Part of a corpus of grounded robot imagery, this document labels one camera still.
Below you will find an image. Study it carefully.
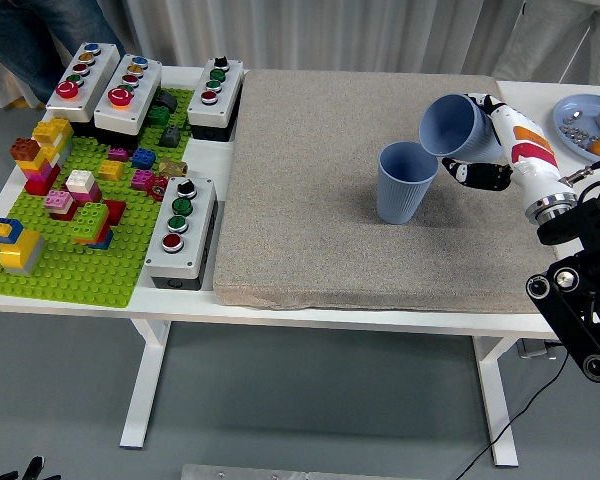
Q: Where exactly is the white table leg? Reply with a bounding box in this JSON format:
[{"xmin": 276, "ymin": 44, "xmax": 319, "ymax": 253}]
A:
[
  {"xmin": 119, "ymin": 319, "xmax": 172, "ymax": 449},
  {"xmin": 472, "ymin": 335, "xmax": 519, "ymax": 469}
]

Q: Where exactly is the yellow brown red brick tower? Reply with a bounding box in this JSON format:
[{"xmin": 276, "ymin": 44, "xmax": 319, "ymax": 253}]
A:
[{"xmin": 9, "ymin": 117, "xmax": 75, "ymax": 197}]

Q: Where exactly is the grey power adapter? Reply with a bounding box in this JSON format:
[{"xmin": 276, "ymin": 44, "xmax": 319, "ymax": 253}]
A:
[{"xmin": 517, "ymin": 338, "xmax": 556, "ymax": 359}]

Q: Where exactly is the blue ribbed cup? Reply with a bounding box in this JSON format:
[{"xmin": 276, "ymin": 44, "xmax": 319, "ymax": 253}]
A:
[
  {"xmin": 418, "ymin": 93, "xmax": 504, "ymax": 163},
  {"xmin": 375, "ymin": 141, "xmax": 440, "ymax": 226}
]

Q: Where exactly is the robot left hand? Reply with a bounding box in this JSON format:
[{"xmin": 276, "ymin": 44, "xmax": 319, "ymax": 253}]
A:
[{"xmin": 0, "ymin": 454, "xmax": 62, "ymax": 480}]

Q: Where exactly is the white curtain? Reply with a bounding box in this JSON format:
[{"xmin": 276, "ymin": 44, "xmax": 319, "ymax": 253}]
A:
[{"xmin": 0, "ymin": 0, "xmax": 600, "ymax": 109}]

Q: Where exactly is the green-topped red brick stack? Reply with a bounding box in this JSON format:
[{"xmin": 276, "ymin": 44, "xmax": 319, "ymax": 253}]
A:
[{"xmin": 71, "ymin": 199, "xmax": 127, "ymax": 251}]

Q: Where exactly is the five-button control box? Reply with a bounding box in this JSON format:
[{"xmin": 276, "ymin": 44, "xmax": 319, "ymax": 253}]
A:
[
  {"xmin": 93, "ymin": 53, "xmax": 163, "ymax": 149},
  {"xmin": 45, "ymin": 42, "xmax": 120, "ymax": 132}
]

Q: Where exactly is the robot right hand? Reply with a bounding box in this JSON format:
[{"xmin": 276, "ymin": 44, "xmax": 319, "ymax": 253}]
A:
[{"xmin": 440, "ymin": 91, "xmax": 574, "ymax": 211}]

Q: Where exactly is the blue plate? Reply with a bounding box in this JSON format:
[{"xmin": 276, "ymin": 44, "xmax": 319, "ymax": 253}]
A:
[{"xmin": 552, "ymin": 93, "xmax": 600, "ymax": 165}]

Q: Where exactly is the black power cable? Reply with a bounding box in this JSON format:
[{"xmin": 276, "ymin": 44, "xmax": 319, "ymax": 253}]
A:
[{"xmin": 457, "ymin": 340, "xmax": 570, "ymax": 480}]

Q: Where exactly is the green brick baseplate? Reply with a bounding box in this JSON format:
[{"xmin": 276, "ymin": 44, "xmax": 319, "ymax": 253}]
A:
[{"xmin": 0, "ymin": 87, "xmax": 196, "ymax": 308}]

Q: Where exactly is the yellow blue grey brick stack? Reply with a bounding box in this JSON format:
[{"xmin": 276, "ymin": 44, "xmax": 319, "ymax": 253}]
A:
[{"xmin": 0, "ymin": 217, "xmax": 46, "ymax": 277}]

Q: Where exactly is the person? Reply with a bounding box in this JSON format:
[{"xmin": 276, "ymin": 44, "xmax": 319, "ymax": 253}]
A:
[{"xmin": 0, "ymin": 0, "xmax": 126, "ymax": 104}]

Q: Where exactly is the grey sloped piece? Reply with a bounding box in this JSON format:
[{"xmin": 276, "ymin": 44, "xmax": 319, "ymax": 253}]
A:
[{"xmin": 158, "ymin": 125, "xmax": 182, "ymax": 149}]

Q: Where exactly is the pink-topped red brick stack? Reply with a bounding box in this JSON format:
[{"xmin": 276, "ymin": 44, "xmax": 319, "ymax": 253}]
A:
[{"xmin": 43, "ymin": 189, "xmax": 79, "ymax": 222}]

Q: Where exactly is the grey-brown fabric mat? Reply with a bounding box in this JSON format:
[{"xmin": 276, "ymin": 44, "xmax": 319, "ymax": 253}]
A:
[{"xmin": 212, "ymin": 68, "xmax": 559, "ymax": 315}]

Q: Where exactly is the four-button control box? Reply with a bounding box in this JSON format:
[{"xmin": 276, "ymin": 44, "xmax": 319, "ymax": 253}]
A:
[
  {"xmin": 186, "ymin": 56, "xmax": 245, "ymax": 143},
  {"xmin": 143, "ymin": 176, "xmax": 220, "ymax": 291}
]

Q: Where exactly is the white-topped pink brick stack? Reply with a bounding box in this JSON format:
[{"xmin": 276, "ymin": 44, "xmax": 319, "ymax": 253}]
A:
[{"xmin": 64, "ymin": 169, "xmax": 104, "ymax": 206}]

